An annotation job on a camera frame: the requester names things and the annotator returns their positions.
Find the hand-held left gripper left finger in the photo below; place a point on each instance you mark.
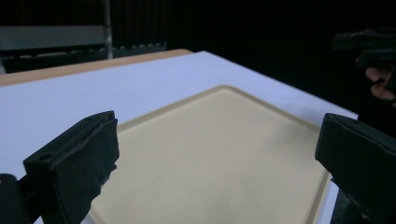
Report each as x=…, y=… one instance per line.
x=74, y=161

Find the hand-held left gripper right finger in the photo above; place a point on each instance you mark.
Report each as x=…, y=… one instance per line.
x=361, y=155

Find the grey shelf board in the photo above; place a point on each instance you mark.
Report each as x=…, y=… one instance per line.
x=51, y=37

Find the metal stand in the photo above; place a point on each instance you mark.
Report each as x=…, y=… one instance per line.
x=108, y=29

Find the beige plastic tray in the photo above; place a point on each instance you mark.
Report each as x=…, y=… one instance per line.
x=218, y=155

